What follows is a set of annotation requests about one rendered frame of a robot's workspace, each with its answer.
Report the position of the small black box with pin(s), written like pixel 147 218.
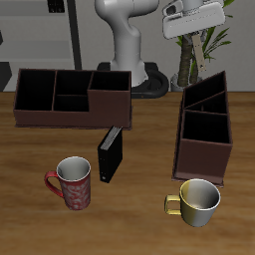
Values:
pixel 55 5

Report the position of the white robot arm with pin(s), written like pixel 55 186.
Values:
pixel 127 40

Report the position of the dark brown desk caddy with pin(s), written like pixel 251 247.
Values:
pixel 202 159
pixel 108 109

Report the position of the flat black base plate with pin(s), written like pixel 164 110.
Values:
pixel 156 87

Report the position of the dark grey block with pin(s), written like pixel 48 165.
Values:
pixel 4 74

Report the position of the yellow and white mug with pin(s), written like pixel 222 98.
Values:
pixel 199 207

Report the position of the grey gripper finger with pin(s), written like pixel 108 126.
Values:
pixel 200 54
pixel 188 40

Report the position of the black book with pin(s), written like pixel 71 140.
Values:
pixel 111 157

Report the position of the green pot plant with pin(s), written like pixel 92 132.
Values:
pixel 186 63

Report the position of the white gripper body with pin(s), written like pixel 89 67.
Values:
pixel 194 21

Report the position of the grey shelf unit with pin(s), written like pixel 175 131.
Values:
pixel 36 33

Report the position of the red patterned mug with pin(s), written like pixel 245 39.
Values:
pixel 78 192

